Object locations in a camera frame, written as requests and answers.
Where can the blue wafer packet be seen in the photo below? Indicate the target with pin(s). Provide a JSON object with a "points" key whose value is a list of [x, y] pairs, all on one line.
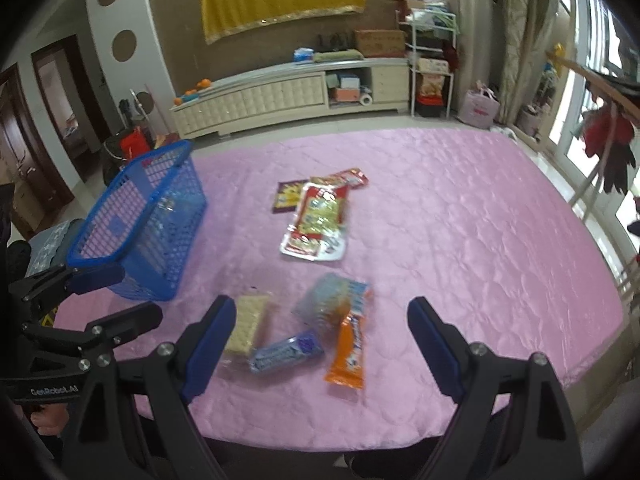
{"points": [[285, 352]]}

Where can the arched standing mirror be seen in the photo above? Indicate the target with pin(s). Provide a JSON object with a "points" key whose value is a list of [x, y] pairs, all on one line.
{"points": [[537, 60]]}

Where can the purple snack packet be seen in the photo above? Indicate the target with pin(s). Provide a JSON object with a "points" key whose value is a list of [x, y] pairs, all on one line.
{"points": [[286, 197]]}

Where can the large brown wall disc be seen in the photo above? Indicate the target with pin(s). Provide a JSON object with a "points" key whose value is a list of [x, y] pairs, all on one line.
{"points": [[124, 46]]}

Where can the red chips packet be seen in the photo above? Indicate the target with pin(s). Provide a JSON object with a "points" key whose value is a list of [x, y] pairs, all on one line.
{"points": [[345, 178]]}

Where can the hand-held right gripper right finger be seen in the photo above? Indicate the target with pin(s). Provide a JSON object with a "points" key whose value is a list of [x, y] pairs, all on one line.
{"points": [[435, 350]]}

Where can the standing air conditioner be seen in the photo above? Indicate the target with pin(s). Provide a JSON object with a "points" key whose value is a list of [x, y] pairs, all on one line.
{"points": [[472, 20]]}

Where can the beige patterned curtain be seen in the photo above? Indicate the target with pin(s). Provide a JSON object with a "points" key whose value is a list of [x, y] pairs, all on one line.
{"points": [[515, 35]]}

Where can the green cream cracker packet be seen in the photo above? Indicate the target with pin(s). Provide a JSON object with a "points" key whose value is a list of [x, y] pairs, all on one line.
{"points": [[245, 325]]}

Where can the white paper roll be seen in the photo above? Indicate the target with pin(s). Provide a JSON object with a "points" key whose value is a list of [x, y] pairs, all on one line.
{"points": [[367, 99]]}

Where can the red white snack packet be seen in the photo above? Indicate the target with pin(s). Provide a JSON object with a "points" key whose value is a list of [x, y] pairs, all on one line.
{"points": [[320, 220]]}

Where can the teal box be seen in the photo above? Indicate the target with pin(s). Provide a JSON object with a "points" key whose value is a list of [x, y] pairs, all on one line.
{"points": [[349, 81]]}

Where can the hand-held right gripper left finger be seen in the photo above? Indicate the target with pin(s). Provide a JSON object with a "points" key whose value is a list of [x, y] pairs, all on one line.
{"points": [[210, 350]]}

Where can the small brown wall disc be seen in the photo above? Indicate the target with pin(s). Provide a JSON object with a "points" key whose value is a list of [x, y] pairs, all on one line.
{"points": [[145, 101]]}

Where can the wooden drying rack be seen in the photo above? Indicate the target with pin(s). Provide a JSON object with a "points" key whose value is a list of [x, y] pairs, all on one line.
{"points": [[595, 175]]}

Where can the black router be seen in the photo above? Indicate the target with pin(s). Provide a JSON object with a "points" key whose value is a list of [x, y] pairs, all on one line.
{"points": [[334, 42]]}

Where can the red hanging cloth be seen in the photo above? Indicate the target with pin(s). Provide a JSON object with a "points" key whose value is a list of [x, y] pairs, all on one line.
{"points": [[610, 130]]}

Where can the white slippers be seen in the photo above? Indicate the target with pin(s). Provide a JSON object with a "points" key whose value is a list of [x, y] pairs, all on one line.
{"points": [[505, 132]]}

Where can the green folded cloth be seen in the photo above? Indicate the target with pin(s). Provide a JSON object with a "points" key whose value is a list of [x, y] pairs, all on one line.
{"points": [[337, 56]]}

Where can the glass balcony door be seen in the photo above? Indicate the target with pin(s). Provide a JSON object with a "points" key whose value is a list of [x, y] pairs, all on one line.
{"points": [[595, 35]]}

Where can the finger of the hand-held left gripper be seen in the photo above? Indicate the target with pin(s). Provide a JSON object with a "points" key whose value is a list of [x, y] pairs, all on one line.
{"points": [[95, 276], [125, 322]]}

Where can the orange box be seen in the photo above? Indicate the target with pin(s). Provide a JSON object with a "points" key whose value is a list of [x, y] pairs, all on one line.
{"points": [[347, 95]]}

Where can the pink quilted tablecloth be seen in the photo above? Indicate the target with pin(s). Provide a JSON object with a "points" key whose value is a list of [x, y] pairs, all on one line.
{"points": [[450, 260]]}

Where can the light blue snack packet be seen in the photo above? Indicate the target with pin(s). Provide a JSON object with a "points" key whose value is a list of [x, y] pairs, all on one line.
{"points": [[325, 300]]}

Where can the brown cardboard box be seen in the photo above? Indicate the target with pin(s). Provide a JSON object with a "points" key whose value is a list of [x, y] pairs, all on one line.
{"points": [[380, 42]]}

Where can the red bag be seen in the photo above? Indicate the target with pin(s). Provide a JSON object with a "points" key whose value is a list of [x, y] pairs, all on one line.
{"points": [[135, 145]]}

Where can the dark wooden door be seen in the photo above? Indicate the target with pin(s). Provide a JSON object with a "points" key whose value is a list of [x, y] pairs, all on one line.
{"points": [[20, 150]]}

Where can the person's left hand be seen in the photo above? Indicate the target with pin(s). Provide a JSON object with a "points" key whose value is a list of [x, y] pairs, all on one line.
{"points": [[50, 420]]}

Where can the pink tote bag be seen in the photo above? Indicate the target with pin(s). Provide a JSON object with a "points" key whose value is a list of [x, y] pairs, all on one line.
{"points": [[479, 109]]}

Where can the blue white tissue box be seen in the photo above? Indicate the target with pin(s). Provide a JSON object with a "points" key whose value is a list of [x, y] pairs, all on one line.
{"points": [[303, 55]]}

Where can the blue plastic basket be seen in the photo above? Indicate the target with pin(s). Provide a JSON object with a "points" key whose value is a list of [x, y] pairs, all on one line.
{"points": [[150, 260]]}

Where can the white shelf rack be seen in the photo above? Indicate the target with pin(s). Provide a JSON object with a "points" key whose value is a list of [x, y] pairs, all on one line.
{"points": [[411, 85]]}

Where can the dark wooden doorway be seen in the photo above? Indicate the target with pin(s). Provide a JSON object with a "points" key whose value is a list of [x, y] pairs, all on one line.
{"points": [[45, 75]]}

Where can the black bag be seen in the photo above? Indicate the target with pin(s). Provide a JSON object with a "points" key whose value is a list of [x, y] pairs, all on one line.
{"points": [[114, 160]]}

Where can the cream tv cabinet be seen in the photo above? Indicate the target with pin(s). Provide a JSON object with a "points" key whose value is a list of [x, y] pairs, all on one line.
{"points": [[260, 100]]}

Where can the orange snack packet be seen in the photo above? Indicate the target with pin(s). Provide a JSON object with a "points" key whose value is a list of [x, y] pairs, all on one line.
{"points": [[345, 355]]}

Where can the yellow printed bag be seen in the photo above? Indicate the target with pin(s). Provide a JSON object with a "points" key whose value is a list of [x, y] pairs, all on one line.
{"points": [[431, 85]]}

